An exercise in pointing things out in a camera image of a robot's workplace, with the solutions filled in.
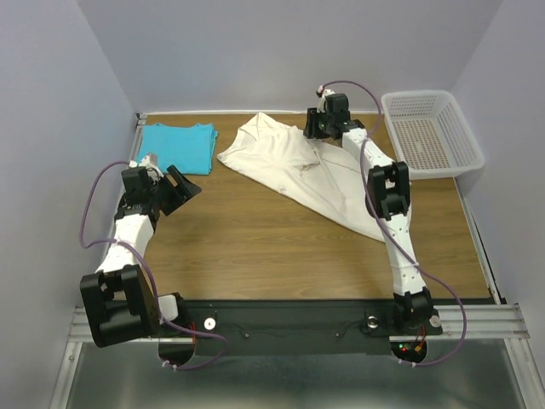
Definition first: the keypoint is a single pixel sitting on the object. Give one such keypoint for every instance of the electronics board with leds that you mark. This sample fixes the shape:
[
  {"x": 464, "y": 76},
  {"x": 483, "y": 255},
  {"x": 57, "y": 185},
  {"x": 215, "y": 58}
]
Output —
[{"x": 406, "y": 349}]

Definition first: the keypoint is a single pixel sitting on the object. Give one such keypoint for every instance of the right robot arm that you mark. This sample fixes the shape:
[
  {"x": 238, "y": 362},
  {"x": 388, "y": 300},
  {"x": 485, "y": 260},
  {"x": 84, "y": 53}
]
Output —
[{"x": 387, "y": 198}]

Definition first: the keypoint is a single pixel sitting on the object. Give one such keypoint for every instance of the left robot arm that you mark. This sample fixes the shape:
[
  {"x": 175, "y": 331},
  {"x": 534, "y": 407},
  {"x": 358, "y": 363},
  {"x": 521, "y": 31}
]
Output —
[{"x": 120, "y": 297}]

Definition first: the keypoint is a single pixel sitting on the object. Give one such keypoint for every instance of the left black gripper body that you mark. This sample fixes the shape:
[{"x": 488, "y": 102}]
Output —
[{"x": 155, "y": 194}]

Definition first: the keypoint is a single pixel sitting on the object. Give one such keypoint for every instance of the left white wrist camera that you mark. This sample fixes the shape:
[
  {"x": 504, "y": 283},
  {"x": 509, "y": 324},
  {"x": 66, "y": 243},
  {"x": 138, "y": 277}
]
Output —
[{"x": 149, "y": 161}]

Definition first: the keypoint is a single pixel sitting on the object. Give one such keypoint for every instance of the folded blue t shirt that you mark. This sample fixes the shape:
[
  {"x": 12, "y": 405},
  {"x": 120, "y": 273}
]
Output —
[{"x": 189, "y": 149}]

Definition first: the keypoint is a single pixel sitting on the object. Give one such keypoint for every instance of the right table edge rail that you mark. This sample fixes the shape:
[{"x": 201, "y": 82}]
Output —
[{"x": 478, "y": 243}]

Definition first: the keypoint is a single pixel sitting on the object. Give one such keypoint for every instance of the table edge rail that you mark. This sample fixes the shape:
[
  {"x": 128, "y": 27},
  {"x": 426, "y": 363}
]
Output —
[
  {"x": 478, "y": 243},
  {"x": 130, "y": 234}
]

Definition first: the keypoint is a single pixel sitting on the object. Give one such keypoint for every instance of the aluminium frame rail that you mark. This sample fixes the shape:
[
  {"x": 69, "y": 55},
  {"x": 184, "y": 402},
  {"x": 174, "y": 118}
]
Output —
[{"x": 503, "y": 321}]

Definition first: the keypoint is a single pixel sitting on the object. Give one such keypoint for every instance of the white plastic basket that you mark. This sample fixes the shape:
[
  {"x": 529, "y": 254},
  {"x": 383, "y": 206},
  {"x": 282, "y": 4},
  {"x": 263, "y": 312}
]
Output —
[{"x": 430, "y": 134}]

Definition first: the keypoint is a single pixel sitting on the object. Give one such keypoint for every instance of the white t shirt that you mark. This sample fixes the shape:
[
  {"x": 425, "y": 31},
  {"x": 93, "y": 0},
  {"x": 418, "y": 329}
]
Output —
[{"x": 322, "y": 177}]

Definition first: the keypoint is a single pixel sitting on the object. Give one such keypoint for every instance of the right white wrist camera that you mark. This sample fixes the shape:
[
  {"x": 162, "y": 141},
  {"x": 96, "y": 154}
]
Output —
[{"x": 323, "y": 93}]

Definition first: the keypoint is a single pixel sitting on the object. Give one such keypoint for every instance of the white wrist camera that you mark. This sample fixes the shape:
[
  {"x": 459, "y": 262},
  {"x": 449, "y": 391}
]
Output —
[
  {"x": 149, "y": 161},
  {"x": 323, "y": 93}
]

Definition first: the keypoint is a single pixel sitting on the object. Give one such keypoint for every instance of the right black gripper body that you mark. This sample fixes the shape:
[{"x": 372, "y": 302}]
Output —
[{"x": 324, "y": 121}]

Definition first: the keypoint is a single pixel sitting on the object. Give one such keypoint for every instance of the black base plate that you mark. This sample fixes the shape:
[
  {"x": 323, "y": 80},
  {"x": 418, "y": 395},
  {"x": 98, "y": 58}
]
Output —
[{"x": 251, "y": 328}]

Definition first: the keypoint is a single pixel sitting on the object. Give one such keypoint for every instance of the left table edge rail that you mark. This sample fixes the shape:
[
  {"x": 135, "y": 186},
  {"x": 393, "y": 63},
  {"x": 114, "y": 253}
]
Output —
[{"x": 130, "y": 234}]

